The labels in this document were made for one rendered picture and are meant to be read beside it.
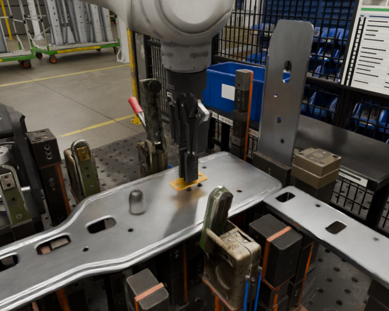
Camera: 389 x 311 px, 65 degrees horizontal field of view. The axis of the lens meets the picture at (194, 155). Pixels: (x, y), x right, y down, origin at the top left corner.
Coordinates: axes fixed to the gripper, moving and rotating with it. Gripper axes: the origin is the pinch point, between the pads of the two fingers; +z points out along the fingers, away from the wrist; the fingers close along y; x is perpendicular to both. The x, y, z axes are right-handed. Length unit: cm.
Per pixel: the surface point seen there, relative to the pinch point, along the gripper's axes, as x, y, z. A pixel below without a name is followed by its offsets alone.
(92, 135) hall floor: 57, -274, 106
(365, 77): 55, 6, -12
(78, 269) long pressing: -27.1, 8.1, 6.8
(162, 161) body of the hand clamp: 1.0, -13.2, 5.4
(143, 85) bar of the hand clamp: -1.6, -15.1, -14.1
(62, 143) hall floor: 24, -272, 106
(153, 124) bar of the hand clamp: -0.1, -14.6, -4.3
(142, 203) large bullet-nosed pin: -12.1, 1.4, 4.3
